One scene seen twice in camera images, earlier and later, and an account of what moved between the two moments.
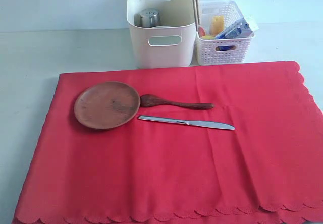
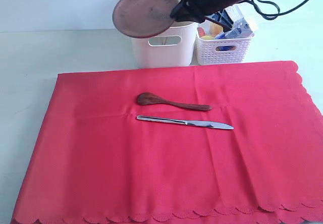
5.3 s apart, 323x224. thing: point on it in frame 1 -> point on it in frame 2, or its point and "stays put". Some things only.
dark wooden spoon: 149,100 stays put
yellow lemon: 207,37 stays put
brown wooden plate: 107,105 -> 144,12
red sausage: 201,32 stays put
